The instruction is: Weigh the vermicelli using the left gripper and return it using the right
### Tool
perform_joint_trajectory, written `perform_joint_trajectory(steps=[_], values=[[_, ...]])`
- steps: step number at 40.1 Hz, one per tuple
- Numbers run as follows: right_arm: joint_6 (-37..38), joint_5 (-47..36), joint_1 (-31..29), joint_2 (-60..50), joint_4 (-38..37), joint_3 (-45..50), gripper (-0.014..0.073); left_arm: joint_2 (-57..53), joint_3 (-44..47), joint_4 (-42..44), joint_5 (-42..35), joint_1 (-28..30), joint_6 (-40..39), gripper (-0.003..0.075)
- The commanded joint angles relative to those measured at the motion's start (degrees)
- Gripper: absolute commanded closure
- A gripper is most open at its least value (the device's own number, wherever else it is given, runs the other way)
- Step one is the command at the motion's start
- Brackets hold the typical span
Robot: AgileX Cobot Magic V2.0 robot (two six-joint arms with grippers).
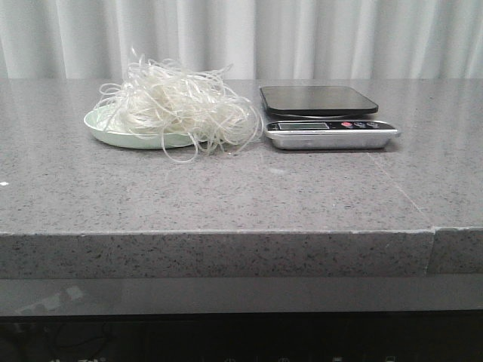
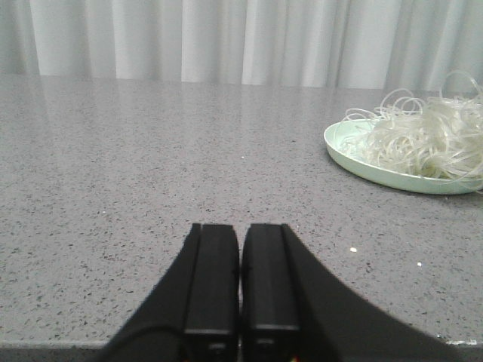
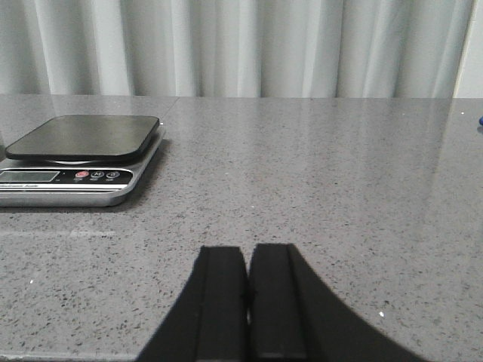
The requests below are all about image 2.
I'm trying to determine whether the pale green round plate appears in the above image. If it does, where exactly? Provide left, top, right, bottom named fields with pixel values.
left=324, top=119, right=482, bottom=195

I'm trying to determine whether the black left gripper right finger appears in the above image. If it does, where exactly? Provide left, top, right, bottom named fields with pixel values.
left=241, top=224, right=461, bottom=361

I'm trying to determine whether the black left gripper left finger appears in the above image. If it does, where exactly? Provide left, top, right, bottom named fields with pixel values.
left=92, top=223, right=239, bottom=361

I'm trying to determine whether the white pleated curtain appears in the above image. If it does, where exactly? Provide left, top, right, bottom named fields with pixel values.
left=1, top=1, right=482, bottom=90

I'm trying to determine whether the white vermicelli noodle bundle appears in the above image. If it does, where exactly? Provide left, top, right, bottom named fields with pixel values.
left=341, top=70, right=482, bottom=182

